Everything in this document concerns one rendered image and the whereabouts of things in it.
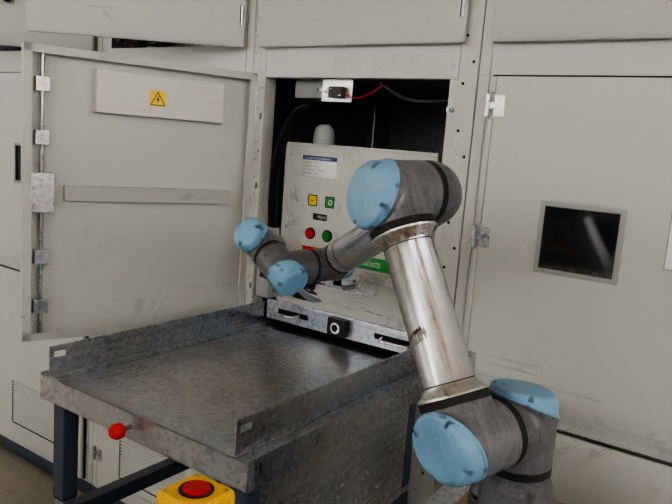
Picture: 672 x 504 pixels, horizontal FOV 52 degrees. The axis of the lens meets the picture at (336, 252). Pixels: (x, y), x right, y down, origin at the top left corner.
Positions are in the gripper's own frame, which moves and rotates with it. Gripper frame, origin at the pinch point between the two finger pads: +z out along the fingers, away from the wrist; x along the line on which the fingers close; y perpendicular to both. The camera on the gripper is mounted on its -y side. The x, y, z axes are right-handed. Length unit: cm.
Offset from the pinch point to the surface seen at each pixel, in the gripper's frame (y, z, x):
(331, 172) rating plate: -8.5, -1.9, 33.4
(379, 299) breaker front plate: 10.5, 14.3, 5.2
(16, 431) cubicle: -154, 53, -74
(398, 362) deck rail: 26.9, 5.0, -11.5
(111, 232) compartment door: -51, -26, -4
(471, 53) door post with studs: 32, -21, 58
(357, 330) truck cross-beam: 5.1, 18.0, -3.7
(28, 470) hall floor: -141, 56, -86
